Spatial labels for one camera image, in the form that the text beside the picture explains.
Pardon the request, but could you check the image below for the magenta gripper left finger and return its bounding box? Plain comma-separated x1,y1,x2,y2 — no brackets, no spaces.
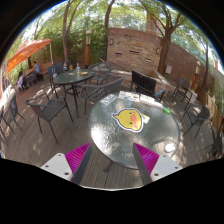
41,143,92,185

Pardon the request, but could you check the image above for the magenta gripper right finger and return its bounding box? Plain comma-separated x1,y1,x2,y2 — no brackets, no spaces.
132,143,182,185

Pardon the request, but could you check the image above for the round glass patio table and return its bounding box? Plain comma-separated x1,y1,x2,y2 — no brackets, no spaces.
89,94,180,169

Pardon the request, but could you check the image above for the green small object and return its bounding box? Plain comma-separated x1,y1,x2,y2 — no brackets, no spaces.
162,107,171,115

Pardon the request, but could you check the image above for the grey wicker chair left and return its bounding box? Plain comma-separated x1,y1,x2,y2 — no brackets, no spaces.
25,93,72,138

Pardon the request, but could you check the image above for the grey wicker chair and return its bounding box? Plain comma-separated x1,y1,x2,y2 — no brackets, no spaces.
25,93,72,138
81,77,123,105

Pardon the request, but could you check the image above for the open magazine on table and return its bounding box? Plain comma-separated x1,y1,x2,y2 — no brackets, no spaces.
119,91,139,102

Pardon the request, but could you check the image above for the metal chair right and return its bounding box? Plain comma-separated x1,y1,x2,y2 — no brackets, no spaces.
182,104,210,133

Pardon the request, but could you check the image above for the patterned booklet on table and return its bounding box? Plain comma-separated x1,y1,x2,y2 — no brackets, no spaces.
101,94,117,105

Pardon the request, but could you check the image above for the grey wicker chair middle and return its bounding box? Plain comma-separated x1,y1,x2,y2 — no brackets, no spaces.
81,77,123,105

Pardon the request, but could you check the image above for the black chair left edge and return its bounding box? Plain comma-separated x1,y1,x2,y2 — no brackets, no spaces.
2,96,24,129

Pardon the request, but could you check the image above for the black chair behind table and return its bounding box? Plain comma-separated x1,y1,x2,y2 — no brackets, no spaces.
131,70,165,102

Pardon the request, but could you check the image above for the dark chair far right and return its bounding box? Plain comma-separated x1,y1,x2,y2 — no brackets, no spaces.
172,78,190,100

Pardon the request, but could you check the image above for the dark round far table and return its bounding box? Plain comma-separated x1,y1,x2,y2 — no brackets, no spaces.
52,68,96,120

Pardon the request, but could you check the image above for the grey chair behind far table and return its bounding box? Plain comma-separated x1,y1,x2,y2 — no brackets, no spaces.
88,62,112,83

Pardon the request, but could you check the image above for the dark chair far left table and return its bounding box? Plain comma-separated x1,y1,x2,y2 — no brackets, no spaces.
48,63,63,93

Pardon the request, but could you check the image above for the person in blue shirt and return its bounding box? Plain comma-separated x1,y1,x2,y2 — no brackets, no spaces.
33,61,40,75

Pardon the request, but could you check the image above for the seated person in white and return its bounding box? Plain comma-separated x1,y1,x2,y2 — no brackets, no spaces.
17,71,24,90

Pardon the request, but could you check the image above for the orange patio umbrella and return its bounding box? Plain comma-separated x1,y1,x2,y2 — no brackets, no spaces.
5,39,51,74

